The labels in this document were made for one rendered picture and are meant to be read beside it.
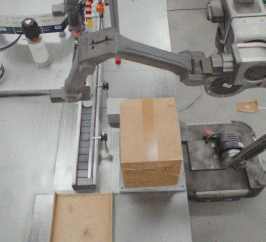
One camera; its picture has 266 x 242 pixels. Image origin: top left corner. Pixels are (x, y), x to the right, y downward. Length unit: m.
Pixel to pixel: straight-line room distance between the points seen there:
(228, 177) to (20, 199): 1.30
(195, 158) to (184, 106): 0.65
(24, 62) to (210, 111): 1.53
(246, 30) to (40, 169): 1.10
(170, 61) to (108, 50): 0.23
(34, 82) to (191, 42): 1.81
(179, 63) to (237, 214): 1.59
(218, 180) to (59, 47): 1.30
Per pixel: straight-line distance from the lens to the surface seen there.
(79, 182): 1.57
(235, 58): 1.13
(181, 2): 3.73
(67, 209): 1.58
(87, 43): 0.96
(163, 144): 1.35
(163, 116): 1.41
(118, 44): 0.93
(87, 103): 1.72
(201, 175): 2.28
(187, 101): 2.85
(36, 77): 1.95
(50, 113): 1.84
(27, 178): 1.69
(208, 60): 1.14
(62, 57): 2.00
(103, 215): 1.55
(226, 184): 2.28
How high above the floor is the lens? 2.31
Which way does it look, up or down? 56 degrees down
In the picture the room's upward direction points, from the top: 3 degrees counter-clockwise
